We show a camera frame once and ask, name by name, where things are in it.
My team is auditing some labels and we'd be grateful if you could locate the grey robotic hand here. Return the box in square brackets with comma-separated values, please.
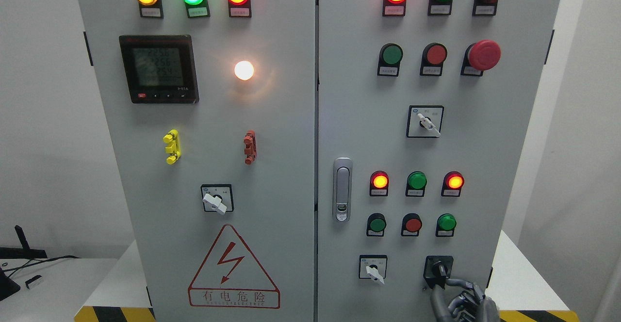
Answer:
[430, 278, 501, 322]

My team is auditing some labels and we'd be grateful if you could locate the black rotary knob switch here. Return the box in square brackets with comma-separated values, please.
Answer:
[423, 256, 453, 289]

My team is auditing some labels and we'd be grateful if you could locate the yellow black hazard tape right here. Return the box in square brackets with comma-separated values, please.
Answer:
[499, 310, 580, 322]

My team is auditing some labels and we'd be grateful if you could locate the yellow black hazard tape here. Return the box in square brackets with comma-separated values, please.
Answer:
[75, 305, 156, 322]
[499, 310, 580, 322]

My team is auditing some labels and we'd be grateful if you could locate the white table right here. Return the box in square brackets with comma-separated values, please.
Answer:
[486, 232, 570, 311]

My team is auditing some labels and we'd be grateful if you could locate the white table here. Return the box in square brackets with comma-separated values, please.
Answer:
[0, 258, 117, 322]
[486, 232, 570, 311]

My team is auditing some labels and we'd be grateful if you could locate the green push button lower right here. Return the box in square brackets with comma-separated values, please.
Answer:
[435, 213, 457, 238]

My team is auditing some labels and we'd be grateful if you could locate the green push button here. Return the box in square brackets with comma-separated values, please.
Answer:
[435, 213, 457, 238]
[366, 213, 387, 237]
[377, 42, 403, 77]

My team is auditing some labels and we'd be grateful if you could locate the red push button lower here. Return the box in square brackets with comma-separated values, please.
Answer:
[401, 213, 422, 237]

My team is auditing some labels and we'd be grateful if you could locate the red push button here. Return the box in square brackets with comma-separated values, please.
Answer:
[420, 42, 447, 77]
[401, 213, 422, 237]

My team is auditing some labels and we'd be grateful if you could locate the red indicator lower right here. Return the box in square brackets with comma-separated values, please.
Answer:
[441, 170, 464, 197]

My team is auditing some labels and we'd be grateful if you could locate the green push button lower left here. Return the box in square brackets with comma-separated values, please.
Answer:
[366, 213, 387, 237]

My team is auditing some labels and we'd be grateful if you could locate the green indicator lower middle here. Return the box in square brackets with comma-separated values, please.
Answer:
[406, 170, 427, 197]

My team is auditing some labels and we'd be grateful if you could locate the red lit indicator lower left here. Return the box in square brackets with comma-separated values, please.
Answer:
[370, 170, 390, 197]

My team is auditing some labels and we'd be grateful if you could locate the grey cabinet right door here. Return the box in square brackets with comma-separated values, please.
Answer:
[317, 0, 559, 322]

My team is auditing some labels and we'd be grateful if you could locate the grey cabinet door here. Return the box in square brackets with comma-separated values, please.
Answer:
[317, 0, 559, 322]
[78, 0, 315, 322]

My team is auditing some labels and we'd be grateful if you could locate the red electric hazard sticker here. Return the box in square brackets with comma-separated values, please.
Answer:
[188, 224, 281, 309]

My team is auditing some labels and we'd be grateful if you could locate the red emergency stop button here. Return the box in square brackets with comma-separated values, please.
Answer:
[460, 39, 502, 77]

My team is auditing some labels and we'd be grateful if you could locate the red push button upper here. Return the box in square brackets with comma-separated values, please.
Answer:
[420, 42, 447, 77]

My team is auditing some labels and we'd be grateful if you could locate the green push button upper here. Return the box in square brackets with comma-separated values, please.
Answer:
[377, 42, 403, 77]

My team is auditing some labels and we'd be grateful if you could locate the red terminal clip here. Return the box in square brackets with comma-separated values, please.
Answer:
[243, 130, 257, 165]

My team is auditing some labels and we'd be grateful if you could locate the white glowing lamp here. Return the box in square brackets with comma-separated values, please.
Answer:
[234, 60, 255, 81]

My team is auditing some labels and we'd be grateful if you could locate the yellow terminal clip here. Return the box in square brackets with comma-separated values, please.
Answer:
[163, 129, 181, 165]

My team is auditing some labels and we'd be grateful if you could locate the grey cabinet left door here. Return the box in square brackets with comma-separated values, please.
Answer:
[78, 0, 315, 322]

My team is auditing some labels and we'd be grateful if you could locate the yellow black hazard tape left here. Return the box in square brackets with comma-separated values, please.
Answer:
[75, 305, 156, 322]

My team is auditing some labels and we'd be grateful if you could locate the black digital power meter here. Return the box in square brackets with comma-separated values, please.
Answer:
[118, 34, 199, 105]

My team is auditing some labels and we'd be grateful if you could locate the white table left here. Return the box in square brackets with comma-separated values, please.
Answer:
[0, 258, 117, 322]

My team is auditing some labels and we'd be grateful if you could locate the small black white adapter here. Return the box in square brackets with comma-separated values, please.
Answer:
[25, 275, 43, 290]

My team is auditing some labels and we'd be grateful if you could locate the black stand device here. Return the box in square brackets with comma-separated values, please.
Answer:
[0, 225, 48, 302]

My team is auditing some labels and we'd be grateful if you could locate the white selector switch lower right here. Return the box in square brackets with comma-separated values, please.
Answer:
[359, 255, 388, 285]

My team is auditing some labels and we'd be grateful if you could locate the white selector switch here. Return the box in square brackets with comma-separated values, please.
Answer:
[406, 105, 444, 138]
[359, 255, 388, 285]

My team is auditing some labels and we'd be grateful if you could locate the silver door handle lock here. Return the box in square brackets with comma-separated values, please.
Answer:
[332, 158, 353, 222]

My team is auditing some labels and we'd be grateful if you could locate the white selector switch upper right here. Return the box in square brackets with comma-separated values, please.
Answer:
[406, 105, 444, 138]

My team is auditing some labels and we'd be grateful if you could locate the white selector switch left door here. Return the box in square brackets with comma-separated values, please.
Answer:
[200, 184, 235, 214]

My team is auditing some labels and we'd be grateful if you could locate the black cable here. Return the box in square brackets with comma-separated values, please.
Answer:
[0, 256, 80, 280]

